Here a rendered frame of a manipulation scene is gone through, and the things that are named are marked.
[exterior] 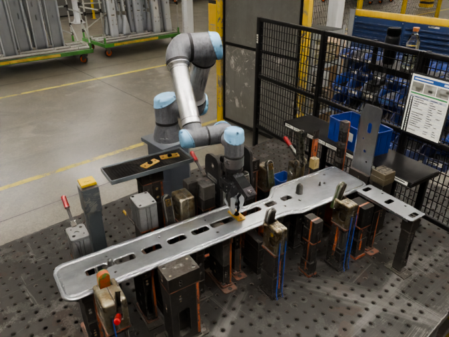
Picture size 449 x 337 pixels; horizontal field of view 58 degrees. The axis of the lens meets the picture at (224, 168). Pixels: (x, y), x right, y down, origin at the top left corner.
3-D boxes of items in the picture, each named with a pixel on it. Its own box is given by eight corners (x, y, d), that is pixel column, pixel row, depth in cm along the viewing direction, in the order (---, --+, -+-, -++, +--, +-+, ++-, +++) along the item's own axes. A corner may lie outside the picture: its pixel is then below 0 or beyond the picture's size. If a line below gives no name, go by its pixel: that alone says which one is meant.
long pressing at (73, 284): (67, 311, 125) (65, 307, 124) (50, 268, 142) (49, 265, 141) (369, 186, 191) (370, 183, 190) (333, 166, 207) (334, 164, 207)
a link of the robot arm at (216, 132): (203, 121, 163) (211, 131, 154) (229, 118, 166) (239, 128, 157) (204, 139, 166) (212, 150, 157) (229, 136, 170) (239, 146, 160)
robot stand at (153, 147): (147, 201, 232) (140, 136, 213) (176, 188, 244) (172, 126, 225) (168, 217, 218) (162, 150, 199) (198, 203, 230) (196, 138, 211)
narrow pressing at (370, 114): (369, 176, 197) (382, 109, 180) (351, 166, 205) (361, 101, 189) (370, 176, 197) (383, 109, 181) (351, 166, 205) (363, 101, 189)
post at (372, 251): (370, 256, 191) (381, 204, 177) (352, 243, 199) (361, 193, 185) (379, 251, 194) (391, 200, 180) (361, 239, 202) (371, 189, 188)
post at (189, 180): (191, 257, 190) (187, 183, 171) (186, 251, 194) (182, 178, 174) (200, 253, 192) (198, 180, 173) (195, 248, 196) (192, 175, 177)
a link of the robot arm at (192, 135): (159, 28, 162) (184, 144, 150) (186, 27, 165) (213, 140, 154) (157, 45, 172) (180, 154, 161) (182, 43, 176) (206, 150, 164)
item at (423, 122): (439, 146, 192) (457, 81, 178) (398, 130, 209) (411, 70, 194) (441, 145, 193) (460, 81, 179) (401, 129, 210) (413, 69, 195)
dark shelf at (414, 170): (410, 188, 186) (411, 183, 185) (282, 125, 253) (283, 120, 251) (439, 176, 197) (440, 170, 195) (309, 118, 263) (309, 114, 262)
